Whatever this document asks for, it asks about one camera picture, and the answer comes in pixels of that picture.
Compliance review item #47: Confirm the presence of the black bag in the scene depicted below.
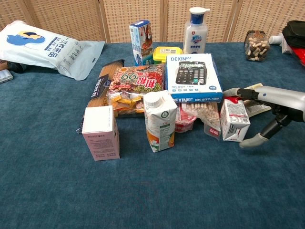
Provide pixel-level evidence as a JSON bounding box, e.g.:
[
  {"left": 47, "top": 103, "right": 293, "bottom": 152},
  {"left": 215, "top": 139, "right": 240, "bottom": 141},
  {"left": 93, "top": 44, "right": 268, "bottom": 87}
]
[{"left": 282, "top": 20, "right": 305, "bottom": 48}]

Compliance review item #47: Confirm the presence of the juice carton with white cap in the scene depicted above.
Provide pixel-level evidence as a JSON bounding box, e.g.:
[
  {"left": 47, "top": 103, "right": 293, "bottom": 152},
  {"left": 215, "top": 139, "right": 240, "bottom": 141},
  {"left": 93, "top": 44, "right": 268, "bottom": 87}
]
[{"left": 143, "top": 90, "right": 178, "bottom": 153}]

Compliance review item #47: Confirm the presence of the woven folding screen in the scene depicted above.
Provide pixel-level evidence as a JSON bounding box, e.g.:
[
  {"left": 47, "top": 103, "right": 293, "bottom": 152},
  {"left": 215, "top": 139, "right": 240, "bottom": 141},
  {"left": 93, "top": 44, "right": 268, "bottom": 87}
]
[{"left": 0, "top": 0, "right": 305, "bottom": 44}]

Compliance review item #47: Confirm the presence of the clear bag of sticks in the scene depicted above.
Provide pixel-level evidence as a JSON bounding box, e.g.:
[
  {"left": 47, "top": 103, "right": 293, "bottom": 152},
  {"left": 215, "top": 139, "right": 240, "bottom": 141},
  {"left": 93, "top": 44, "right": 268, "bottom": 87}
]
[{"left": 182, "top": 102, "right": 223, "bottom": 141}]

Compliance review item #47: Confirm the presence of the blue calculator box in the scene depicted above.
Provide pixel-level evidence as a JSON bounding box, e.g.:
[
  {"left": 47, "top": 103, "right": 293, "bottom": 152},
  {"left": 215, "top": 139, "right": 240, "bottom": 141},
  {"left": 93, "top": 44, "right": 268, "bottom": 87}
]
[{"left": 165, "top": 53, "right": 224, "bottom": 104}]

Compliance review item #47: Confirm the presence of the pink cardboard box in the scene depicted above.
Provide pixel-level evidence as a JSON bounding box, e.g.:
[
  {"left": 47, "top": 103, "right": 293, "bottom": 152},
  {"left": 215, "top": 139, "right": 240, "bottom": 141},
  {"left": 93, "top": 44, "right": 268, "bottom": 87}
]
[{"left": 81, "top": 105, "right": 121, "bottom": 162}]

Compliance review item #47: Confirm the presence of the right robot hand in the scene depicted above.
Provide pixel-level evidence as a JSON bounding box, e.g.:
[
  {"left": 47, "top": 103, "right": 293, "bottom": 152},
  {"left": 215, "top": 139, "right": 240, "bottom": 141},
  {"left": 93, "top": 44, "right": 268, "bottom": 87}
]
[{"left": 223, "top": 85, "right": 305, "bottom": 149}]

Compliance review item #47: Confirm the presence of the blue carpet table cover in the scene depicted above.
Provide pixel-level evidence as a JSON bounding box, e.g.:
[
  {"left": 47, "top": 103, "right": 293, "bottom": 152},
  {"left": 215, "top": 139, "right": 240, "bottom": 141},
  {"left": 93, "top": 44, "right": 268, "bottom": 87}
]
[{"left": 0, "top": 42, "right": 305, "bottom": 229}]

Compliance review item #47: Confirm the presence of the jar of capsules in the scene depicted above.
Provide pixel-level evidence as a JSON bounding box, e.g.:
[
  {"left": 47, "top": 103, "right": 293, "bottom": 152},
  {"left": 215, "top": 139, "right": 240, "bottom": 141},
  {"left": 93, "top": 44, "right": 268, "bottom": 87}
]
[{"left": 244, "top": 30, "right": 271, "bottom": 62}]

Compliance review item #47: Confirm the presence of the mixed grains snack bag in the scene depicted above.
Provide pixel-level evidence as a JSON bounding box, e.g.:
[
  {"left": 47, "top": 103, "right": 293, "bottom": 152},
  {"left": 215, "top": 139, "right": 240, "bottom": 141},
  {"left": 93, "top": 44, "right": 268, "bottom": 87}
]
[{"left": 106, "top": 63, "right": 166, "bottom": 118}]

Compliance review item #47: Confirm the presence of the white hand wash bottle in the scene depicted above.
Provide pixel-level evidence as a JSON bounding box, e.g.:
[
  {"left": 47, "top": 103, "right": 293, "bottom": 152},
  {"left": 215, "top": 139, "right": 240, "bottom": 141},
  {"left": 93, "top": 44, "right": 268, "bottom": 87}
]
[{"left": 183, "top": 7, "right": 211, "bottom": 55}]

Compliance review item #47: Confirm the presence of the white plastic mailer bag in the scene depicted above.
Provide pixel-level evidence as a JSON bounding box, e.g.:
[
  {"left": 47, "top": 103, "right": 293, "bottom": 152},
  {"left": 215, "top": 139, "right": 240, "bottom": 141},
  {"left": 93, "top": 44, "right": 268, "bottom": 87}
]
[{"left": 0, "top": 21, "right": 106, "bottom": 81}]

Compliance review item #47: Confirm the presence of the blue-white tall carton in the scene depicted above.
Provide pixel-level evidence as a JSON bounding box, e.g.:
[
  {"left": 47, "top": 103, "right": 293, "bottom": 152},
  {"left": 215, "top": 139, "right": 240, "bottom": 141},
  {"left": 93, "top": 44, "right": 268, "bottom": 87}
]
[{"left": 129, "top": 20, "right": 153, "bottom": 66}]

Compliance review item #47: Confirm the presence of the white tube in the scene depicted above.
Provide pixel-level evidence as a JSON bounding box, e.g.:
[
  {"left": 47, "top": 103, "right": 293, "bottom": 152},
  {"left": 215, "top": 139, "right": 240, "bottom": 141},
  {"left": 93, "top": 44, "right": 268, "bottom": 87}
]
[{"left": 269, "top": 35, "right": 285, "bottom": 45}]

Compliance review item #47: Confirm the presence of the spaghetti pasta packet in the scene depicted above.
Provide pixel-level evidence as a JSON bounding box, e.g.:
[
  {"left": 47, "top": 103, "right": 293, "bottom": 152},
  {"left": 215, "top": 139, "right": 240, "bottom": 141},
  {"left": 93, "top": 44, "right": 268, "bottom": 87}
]
[{"left": 76, "top": 59, "right": 126, "bottom": 134}]

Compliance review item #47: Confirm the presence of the yellow lidded container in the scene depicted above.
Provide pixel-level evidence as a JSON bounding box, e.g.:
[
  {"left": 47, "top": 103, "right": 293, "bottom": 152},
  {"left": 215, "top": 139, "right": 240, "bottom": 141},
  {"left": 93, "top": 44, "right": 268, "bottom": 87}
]
[{"left": 152, "top": 46, "right": 183, "bottom": 65}]

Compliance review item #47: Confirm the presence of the white plastic case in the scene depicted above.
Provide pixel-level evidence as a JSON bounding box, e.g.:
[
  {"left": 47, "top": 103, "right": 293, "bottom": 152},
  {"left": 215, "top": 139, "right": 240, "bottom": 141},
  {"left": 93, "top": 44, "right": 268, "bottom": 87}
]
[{"left": 0, "top": 69, "right": 14, "bottom": 84}]

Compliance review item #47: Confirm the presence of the red object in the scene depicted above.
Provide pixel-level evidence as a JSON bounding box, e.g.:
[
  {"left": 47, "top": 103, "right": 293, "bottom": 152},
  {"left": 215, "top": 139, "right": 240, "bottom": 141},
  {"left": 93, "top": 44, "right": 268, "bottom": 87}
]
[{"left": 291, "top": 46, "right": 305, "bottom": 66}]

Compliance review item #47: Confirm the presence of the small red-white milk carton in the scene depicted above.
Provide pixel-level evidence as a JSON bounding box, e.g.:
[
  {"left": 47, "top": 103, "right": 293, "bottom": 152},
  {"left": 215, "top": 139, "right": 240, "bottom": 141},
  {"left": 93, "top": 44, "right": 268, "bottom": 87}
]
[{"left": 219, "top": 96, "right": 251, "bottom": 143}]

